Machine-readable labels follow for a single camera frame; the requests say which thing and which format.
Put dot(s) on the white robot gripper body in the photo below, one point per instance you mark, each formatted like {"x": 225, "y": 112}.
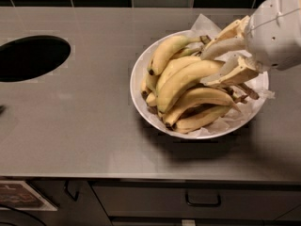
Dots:
{"x": 275, "y": 37}

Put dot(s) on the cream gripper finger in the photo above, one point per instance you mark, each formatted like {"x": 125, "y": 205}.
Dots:
{"x": 231, "y": 38}
{"x": 237, "y": 70}

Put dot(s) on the hidden middle yellow banana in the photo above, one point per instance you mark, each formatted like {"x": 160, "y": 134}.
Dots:
{"x": 187, "y": 51}

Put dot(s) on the small left yellow banana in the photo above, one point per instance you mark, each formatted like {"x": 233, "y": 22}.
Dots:
{"x": 148, "y": 89}

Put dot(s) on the white round bowl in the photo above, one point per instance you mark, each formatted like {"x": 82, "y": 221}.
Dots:
{"x": 138, "y": 79}

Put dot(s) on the white paper liner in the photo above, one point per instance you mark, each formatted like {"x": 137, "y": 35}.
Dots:
{"x": 239, "y": 93}

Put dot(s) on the grey drawer front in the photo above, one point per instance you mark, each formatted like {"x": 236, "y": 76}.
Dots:
{"x": 156, "y": 202}

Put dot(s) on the grey cabinet door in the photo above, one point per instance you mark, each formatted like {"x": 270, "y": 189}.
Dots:
{"x": 87, "y": 211}

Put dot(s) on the dark oval countertop hole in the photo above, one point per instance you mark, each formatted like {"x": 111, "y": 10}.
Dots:
{"x": 31, "y": 57}

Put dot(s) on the washing machine label panel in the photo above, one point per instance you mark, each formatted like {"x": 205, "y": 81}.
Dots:
{"x": 23, "y": 196}

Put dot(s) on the black drawer handle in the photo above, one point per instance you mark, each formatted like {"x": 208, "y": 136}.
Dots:
{"x": 202, "y": 199}

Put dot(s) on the black cabinet door handle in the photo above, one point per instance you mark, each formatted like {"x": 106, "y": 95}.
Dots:
{"x": 71, "y": 190}

